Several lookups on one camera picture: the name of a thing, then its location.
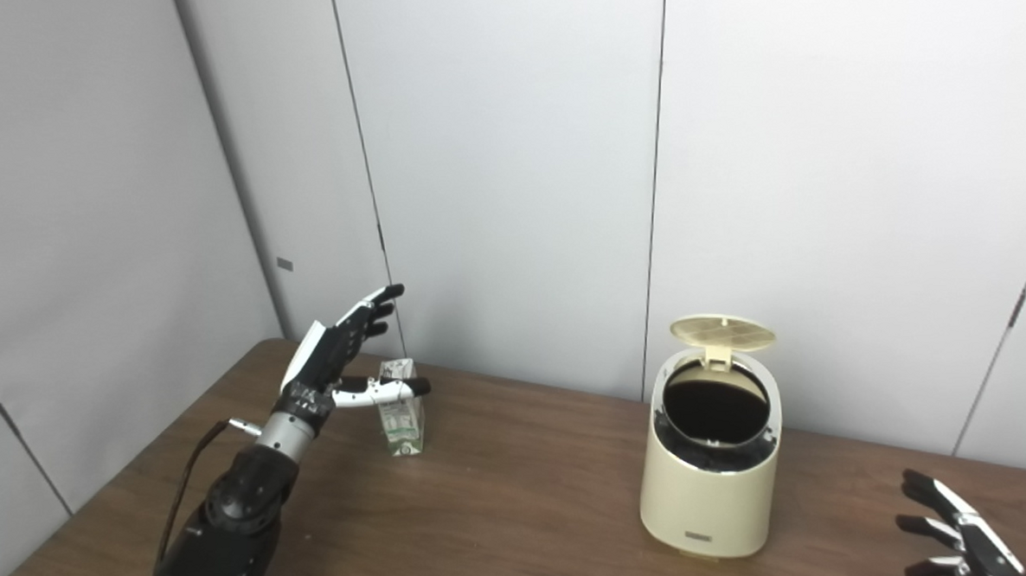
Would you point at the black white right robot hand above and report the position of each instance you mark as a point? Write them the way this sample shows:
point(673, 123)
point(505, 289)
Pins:
point(979, 545)

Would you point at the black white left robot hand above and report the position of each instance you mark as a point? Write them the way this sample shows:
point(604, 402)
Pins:
point(321, 361)

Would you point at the white green milk carton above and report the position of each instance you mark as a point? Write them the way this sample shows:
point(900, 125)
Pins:
point(402, 427)

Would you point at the cream-colored bin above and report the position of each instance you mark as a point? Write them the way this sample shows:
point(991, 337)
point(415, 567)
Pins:
point(704, 505)

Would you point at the cream round bin lid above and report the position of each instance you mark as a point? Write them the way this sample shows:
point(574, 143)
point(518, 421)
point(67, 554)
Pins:
point(723, 332)

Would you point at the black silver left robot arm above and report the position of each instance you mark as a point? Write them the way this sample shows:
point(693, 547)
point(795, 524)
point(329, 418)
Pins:
point(229, 525)

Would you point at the black panel seam clip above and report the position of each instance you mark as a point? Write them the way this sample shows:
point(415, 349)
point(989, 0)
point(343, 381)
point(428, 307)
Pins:
point(1014, 308)

